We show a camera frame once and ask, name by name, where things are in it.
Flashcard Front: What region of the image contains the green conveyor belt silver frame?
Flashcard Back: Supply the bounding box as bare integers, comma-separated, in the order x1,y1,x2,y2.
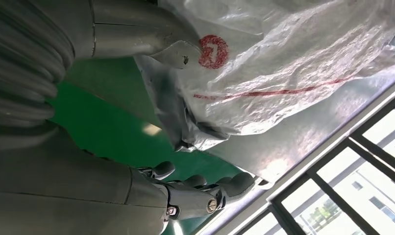
48,55,395,235

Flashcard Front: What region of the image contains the black window frame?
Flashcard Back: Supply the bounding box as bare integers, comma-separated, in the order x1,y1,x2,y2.
235,97,395,235

